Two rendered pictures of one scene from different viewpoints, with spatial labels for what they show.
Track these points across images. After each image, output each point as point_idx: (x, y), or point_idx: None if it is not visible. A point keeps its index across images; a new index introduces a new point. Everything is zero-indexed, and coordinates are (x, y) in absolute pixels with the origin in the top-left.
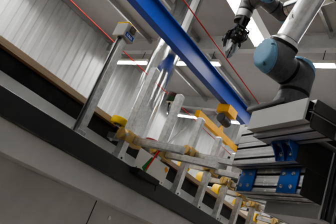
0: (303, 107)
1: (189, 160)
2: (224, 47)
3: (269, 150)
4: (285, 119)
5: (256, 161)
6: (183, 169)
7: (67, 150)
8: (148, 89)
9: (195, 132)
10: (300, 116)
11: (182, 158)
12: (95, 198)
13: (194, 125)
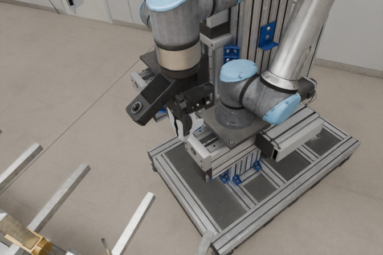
0: (322, 126)
1: (134, 232)
2: (189, 134)
3: (252, 147)
4: (309, 138)
5: (241, 159)
6: (57, 252)
7: None
8: None
9: (21, 230)
10: (319, 131)
11: (127, 243)
12: None
13: (6, 232)
